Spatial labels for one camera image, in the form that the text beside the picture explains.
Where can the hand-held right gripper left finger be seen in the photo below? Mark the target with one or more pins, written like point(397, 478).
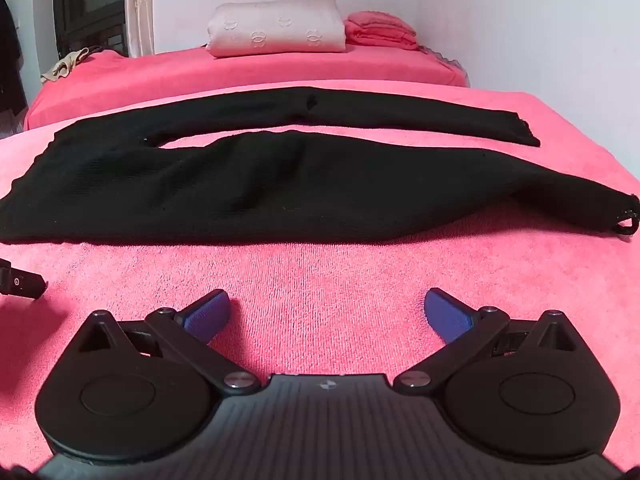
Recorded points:
point(209, 314)

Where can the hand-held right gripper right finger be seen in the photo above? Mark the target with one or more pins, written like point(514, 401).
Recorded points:
point(449, 316)

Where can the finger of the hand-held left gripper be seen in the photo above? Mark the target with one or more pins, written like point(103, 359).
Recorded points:
point(20, 282)

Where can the black pants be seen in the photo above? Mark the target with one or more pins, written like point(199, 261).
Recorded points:
point(280, 185)

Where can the pink fleece blanket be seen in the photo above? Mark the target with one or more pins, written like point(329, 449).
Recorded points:
point(320, 280)

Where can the beige cloth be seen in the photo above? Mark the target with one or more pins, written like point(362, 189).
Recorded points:
point(62, 66)

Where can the dark hanging clothes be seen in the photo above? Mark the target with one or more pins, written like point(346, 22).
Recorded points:
point(9, 55)

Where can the pink covered bed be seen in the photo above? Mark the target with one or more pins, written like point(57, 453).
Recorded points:
point(240, 72)

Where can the dark wooden cabinet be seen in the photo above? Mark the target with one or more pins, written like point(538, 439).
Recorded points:
point(90, 5)

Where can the folded pink blanket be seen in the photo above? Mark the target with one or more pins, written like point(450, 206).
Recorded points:
point(380, 30)

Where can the pale pink pillow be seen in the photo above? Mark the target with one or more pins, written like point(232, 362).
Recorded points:
point(280, 25)

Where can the pink curtain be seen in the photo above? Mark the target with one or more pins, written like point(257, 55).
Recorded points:
point(139, 7)

